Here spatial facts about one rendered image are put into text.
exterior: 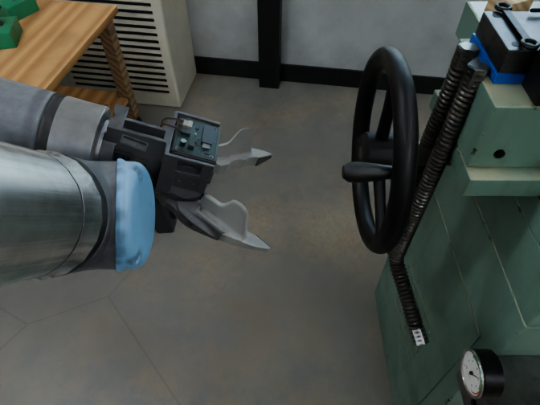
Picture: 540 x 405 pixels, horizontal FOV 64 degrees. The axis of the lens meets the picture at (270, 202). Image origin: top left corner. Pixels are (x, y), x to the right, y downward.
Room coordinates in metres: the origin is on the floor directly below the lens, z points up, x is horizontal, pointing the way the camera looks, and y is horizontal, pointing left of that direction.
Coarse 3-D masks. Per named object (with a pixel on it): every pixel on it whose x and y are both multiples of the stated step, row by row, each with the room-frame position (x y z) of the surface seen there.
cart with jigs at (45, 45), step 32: (0, 0) 1.54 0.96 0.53; (32, 0) 1.46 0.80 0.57; (0, 32) 1.23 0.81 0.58; (32, 32) 1.32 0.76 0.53; (64, 32) 1.32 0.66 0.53; (96, 32) 1.33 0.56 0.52; (0, 64) 1.13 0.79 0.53; (32, 64) 1.13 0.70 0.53; (64, 64) 1.13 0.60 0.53; (96, 96) 1.45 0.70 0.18; (128, 96) 1.44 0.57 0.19
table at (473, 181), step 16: (464, 16) 0.72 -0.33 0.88; (480, 16) 0.68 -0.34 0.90; (464, 32) 0.70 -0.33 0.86; (432, 96) 0.52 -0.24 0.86; (464, 176) 0.36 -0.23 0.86; (480, 176) 0.35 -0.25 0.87; (496, 176) 0.35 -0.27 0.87; (512, 176) 0.35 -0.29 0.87; (528, 176) 0.35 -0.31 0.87; (464, 192) 0.35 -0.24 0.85; (480, 192) 0.35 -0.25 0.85; (496, 192) 0.35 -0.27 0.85; (512, 192) 0.35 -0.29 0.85; (528, 192) 0.35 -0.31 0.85
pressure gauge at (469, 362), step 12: (468, 348) 0.22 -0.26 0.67; (468, 360) 0.21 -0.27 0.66; (480, 360) 0.20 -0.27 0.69; (492, 360) 0.20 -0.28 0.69; (468, 372) 0.20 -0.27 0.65; (480, 372) 0.19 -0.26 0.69; (492, 372) 0.19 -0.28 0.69; (468, 384) 0.19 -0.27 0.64; (480, 384) 0.18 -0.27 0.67; (492, 384) 0.18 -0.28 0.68; (504, 384) 0.18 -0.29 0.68; (480, 396) 0.17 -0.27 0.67; (492, 396) 0.17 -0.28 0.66
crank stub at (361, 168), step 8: (344, 168) 0.36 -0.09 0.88; (352, 168) 0.36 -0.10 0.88; (360, 168) 0.36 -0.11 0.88; (368, 168) 0.36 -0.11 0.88; (376, 168) 0.36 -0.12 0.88; (384, 168) 0.36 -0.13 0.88; (344, 176) 0.35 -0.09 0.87; (352, 176) 0.35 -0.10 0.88; (360, 176) 0.35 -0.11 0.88; (368, 176) 0.35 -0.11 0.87; (376, 176) 0.35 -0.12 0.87; (384, 176) 0.35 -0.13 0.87
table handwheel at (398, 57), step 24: (384, 48) 0.51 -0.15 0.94; (408, 72) 0.44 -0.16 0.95; (360, 96) 0.58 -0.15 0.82; (408, 96) 0.41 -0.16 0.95; (360, 120) 0.57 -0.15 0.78; (384, 120) 0.45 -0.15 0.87; (408, 120) 0.38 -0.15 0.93; (360, 144) 0.47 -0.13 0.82; (384, 144) 0.45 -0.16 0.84; (408, 144) 0.36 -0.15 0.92; (408, 168) 0.34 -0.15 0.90; (360, 192) 0.48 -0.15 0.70; (384, 192) 0.40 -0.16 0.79; (408, 192) 0.33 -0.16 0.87; (360, 216) 0.43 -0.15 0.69; (384, 216) 0.37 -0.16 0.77; (408, 216) 0.32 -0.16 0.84; (384, 240) 0.32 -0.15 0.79
